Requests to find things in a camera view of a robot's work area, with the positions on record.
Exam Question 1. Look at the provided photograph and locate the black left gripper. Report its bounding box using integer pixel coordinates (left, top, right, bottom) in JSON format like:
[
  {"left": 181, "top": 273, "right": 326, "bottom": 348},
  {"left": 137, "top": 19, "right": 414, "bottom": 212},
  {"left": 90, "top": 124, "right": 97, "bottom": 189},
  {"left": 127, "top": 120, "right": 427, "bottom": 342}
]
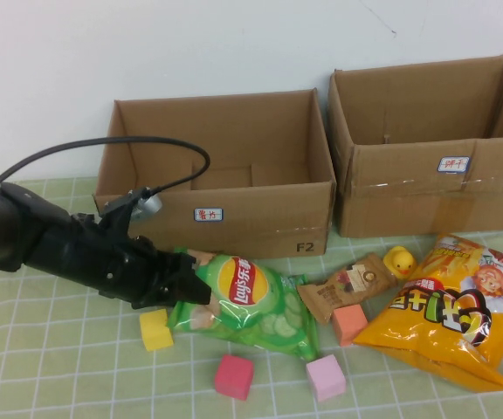
[{"left": 71, "top": 212, "right": 212, "bottom": 312}]

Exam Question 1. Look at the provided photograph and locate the green Lay's chip bag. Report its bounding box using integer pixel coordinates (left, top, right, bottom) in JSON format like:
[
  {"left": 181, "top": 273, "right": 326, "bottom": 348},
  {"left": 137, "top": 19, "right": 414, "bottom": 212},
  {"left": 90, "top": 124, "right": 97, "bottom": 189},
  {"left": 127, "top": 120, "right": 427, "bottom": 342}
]
[{"left": 165, "top": 252, "right": 320, "bottom": 362}]

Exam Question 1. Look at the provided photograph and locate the brown snack bar packet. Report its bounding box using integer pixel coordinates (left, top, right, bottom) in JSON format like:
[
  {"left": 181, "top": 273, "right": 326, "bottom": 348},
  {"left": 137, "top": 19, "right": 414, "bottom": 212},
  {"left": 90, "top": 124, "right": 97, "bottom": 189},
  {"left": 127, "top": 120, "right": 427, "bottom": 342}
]
[{"left": 295, "top": 251, "right": 399, "bottom": 326}]

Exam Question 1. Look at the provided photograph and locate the yellow-orange chip bag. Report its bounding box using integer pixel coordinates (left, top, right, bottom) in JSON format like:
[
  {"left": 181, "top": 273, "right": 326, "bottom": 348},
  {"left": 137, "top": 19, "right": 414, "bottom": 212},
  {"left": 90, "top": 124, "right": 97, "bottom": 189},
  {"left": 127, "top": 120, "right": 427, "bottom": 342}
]
[{"left": 352, "top": 233, "right": 503, "bottom": 392}]

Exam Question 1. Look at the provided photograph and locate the white label on F2 box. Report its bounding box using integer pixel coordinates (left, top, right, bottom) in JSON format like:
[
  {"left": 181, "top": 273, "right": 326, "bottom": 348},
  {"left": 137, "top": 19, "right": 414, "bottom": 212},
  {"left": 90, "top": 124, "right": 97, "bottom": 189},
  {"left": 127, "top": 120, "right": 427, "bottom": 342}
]
[{"left": 193, "top": 206, "right": 224, "bottom": 223}]

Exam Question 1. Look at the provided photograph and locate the yellow foam cube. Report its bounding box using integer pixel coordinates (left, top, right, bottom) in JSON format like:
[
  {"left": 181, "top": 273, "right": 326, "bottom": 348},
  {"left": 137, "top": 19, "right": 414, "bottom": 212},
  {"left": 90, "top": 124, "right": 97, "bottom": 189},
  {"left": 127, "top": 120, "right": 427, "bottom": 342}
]
[{"left": 139, "top": 308, "right": 175, "bottom": 353}]

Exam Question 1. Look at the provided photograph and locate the cardboard box with F2 print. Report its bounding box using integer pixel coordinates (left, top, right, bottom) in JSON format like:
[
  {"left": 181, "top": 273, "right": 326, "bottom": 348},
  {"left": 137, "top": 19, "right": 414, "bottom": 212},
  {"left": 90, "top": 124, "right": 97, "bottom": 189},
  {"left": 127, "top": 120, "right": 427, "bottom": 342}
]
[{"left": 93, "top": 88, "right": 338, "bottom": 268}]

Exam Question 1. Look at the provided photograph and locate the red foam cube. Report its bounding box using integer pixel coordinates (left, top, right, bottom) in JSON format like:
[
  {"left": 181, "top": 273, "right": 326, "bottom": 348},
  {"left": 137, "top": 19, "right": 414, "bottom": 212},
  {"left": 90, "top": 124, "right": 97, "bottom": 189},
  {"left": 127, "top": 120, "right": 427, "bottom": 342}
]
[{"left": 214, "top": 354, "right": 255, "bottom": 402}]

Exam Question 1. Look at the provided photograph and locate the orange foam cube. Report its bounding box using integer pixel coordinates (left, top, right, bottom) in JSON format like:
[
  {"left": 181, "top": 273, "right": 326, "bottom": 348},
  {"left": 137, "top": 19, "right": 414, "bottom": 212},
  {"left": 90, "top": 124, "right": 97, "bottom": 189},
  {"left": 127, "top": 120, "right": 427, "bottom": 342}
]
[{"left": 330, "top": 304, "right": 369, "bottom": 347}]

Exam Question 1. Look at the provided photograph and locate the pink foam cube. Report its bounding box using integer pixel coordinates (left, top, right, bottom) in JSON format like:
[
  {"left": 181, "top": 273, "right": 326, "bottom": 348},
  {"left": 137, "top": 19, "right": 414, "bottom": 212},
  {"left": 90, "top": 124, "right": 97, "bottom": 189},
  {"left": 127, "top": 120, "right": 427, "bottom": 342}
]
[{"left": 306, "top": 354, "right": 348, "bottom": 402}]

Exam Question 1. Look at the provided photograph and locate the green checked tablecloth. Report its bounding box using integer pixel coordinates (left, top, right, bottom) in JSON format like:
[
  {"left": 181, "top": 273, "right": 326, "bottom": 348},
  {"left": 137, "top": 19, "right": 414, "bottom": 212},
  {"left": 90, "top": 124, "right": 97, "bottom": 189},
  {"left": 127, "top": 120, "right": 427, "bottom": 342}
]
[{"left": 0, "top": 176, "right": 503, "bottom": 419}]

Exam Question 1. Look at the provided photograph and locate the yellow rubber duck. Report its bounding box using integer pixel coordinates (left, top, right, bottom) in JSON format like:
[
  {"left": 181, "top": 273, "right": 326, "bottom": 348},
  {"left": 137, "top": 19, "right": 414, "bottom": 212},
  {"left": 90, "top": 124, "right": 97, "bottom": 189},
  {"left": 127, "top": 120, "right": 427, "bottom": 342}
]
[{"left": 382, "top": 245, "right": 417, "bottom": 278}]

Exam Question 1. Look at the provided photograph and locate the taped cardboard box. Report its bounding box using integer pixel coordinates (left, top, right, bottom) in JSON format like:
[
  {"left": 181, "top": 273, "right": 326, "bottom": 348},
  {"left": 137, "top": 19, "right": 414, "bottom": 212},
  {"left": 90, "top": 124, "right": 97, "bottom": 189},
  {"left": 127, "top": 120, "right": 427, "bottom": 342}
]
[{"left": 327, "top": 52, "right": 503, "bottom": 239}]

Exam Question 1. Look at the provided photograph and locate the white label on taped box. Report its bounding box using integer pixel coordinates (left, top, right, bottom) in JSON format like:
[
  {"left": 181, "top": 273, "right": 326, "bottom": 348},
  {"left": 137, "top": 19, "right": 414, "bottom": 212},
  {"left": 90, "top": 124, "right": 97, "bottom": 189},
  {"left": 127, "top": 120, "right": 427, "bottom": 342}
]
[{"left": 437, "top": 155, "right": 471, "bottom": 175}]

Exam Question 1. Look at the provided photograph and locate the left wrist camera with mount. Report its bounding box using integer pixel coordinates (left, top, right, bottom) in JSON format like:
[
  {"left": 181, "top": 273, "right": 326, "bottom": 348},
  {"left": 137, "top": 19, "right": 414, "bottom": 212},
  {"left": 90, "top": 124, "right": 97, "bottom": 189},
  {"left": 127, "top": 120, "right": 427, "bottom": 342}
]
[{"left": 99, "top": 186, "right": 164, "bottom": 237}]

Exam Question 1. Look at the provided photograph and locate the black left camera cable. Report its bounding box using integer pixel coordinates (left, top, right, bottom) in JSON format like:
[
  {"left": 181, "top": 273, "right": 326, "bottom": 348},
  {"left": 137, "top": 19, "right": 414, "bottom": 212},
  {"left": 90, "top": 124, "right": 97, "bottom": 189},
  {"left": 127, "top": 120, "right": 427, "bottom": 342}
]
[{"left": 0, "top": 136, "right": 211, "bottom": 206}]

